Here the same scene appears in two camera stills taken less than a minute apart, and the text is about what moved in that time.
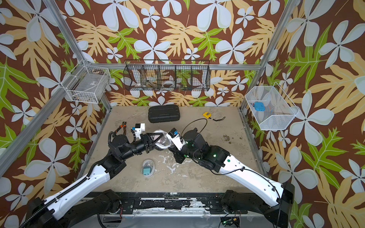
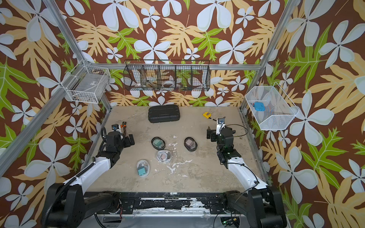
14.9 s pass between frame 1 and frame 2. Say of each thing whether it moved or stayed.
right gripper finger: moved
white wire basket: stayed
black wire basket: stayed
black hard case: stayed
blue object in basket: stayed
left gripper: moved
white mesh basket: stayed
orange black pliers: stayed
